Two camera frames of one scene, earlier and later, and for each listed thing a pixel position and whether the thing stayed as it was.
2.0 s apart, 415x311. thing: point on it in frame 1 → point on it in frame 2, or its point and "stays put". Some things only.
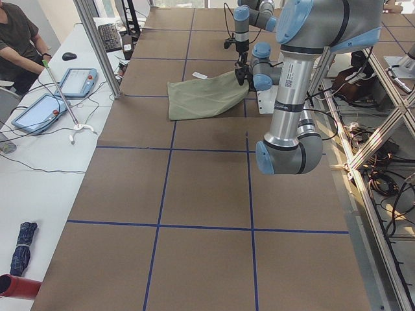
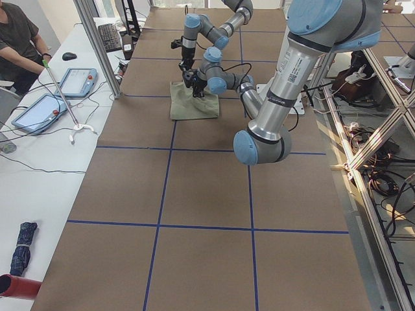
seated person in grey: [21, 53] stays put
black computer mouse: [69, 56] stays put
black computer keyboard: [110, 37] stays put
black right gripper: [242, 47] → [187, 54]
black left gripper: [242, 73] → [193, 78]
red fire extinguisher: [13, 286] stays put
